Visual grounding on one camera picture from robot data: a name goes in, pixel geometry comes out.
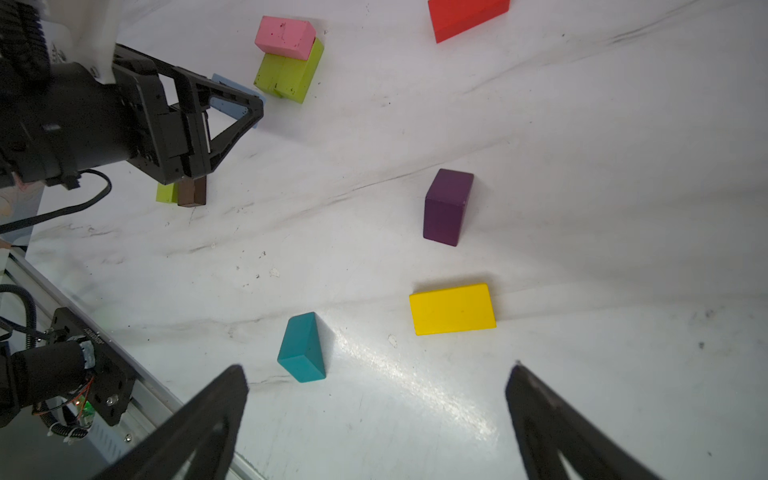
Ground teal wood block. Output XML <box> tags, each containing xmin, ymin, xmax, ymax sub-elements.
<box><xmin>277</xmin><ymin>312</ymin><xmax>326</xmax><ymax>383</ymax></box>

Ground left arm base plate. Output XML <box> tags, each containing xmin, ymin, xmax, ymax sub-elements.
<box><xmin>52</xmin><ymin>307</ymin><xmax>138</xmax><ymax>426</ymax></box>

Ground brown wood block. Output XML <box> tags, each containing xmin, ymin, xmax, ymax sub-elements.
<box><xmin>175</xmin><ymin>176</ymin><xmax>207</xmax><ymax>208</ymax></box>

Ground pink wood block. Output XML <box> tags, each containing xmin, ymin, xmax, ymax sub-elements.
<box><xmin>254</xmin><ymin>16</ymin><xmax>316</xmax><ymax>61</ymax></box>

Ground lime green wood block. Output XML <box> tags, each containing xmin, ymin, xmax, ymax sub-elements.
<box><xmin>275</xmin><ymin>39</ymin><xmax>324</xmax><ymax>104</ymax></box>
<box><xmin>254</xmin><ymin>54</ymin><xmax>287</xmax><ymax>98</ymax></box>
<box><xmin>155</xmin><ymin>183</ymin><xmax>178</xmax><ymax>204</ymax></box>

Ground purple wood block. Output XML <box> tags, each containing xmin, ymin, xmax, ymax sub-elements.
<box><xmin>423</xmin><ymin>169</ymin><xmax>474</xmax><ymax>247</ymax></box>

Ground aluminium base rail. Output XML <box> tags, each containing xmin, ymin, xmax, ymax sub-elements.
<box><xmin>1</xmin><ymin>247</ymin><xmax>262</xmax><ymax>479</ymax></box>

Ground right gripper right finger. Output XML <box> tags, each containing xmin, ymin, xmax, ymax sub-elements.
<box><xmin>505</xmin><ymin>363</ymin><xmax>658</xmax><ymax>479</ymax></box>

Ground light blue wood block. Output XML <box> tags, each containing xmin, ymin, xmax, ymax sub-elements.
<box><xmin>206</xmin><ymin>74</ymin><xmax>265</xmax><ymax>129</ymax></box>

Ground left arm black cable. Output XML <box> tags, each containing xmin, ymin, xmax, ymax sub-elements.
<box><xmin>0</xmin><ymin>169</ymin><xmax>113</xmax><ymax>236</ymax></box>

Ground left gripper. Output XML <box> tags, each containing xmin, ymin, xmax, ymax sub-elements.
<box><xmin>0</xmin><ymin>43</ymin><xmax>265</xmax><ymax>187</ymax></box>

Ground red wood block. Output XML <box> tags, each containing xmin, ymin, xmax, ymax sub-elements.
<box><xmin>428</xmin><ymin>0</ymin><xmax>511</xmax><ymax>43</ymax></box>

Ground yellow wood block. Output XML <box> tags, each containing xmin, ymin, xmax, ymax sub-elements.
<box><xmin>409</xmin><ymin>283</ymin><xmax>496</xmax><ymax>336</ymax></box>

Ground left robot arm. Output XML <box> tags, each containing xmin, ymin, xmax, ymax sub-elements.
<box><xmin>1</xmin><ymin>1</ymin><xmax>264</xmax><ymax>189</ymax></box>

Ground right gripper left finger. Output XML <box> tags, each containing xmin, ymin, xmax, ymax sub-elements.
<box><xmin>95</xmin><ymin>365</ymin><xmax>248</xmax><ymax>480</ymax></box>

